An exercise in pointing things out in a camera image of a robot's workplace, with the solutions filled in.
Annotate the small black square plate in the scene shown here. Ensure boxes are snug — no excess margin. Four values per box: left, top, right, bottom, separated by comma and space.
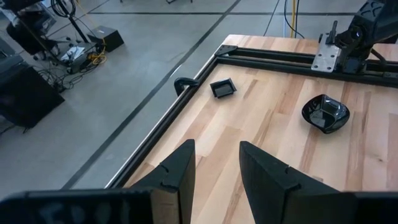
209, 77, 238, 99

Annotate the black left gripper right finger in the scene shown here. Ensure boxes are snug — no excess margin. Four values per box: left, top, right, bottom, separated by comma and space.
239, 141, 398, 224

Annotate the black frame clamp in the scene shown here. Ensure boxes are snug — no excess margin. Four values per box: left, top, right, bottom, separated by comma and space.
173, 77, 200, 96

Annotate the yellow coiled cable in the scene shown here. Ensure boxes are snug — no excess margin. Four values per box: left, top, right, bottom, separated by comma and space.
88, 46, 108, 66

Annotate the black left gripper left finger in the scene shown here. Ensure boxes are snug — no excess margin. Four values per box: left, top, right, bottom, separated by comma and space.
0, 139, 196, 224

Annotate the black tripod stand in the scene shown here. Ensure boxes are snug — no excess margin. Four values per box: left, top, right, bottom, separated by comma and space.
49, 0, 91, 44

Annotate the black rounded square plate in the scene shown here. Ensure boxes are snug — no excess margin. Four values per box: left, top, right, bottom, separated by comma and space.
300, 93, 351, 134

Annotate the black dolly with paper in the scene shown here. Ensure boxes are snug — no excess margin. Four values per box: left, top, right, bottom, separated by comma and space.
46, 40, 106, 75

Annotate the black floor cable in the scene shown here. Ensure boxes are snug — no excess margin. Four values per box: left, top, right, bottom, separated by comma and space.
262, 0, 281, 37

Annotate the black floor box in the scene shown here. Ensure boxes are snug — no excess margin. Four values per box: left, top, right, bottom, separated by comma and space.
86, 25, 124, 53

